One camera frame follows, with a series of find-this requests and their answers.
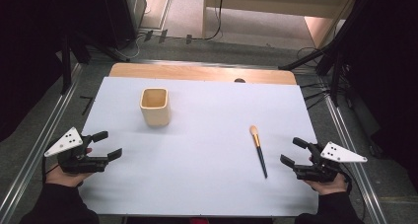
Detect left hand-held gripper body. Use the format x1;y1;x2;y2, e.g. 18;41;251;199
43;127;109;175

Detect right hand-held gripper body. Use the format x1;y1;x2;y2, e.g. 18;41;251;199
294;141;369;183

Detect makeup brush with gold ferrule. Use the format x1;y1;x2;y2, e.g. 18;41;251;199
248;124;269;180

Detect cream square ceramic cup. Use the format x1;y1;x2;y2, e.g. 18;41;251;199
139;87;172;127

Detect person's right hand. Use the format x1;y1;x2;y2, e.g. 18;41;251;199
305;174;349;196

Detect person's left hand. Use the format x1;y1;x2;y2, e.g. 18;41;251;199
44;164;95;188

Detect white table mat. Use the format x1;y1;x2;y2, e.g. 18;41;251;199
78;76;319;217

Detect black stand leg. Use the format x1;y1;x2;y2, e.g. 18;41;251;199
278;0;374;71

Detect black curtain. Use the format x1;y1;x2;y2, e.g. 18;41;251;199
328;0;418;192
0;0;111;143

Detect grey cabinet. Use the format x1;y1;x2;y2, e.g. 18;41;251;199
98;0;148;48

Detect light wooden furniture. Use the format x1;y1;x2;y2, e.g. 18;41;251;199
201;0;363;49

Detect metal floor rail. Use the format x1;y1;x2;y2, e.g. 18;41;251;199
0;63;83;224
324;95;388;224

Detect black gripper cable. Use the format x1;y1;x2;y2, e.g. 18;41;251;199
338;169;367;222
41;156;61;186

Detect black floor cables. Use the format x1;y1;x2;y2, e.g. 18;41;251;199
299;80;332;111

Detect black stand post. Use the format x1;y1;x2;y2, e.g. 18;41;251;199
60;36;73;96

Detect white floor cable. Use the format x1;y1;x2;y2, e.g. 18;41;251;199
114;33;146;61

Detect black hanging cable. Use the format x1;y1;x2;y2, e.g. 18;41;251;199
192;0;227;41

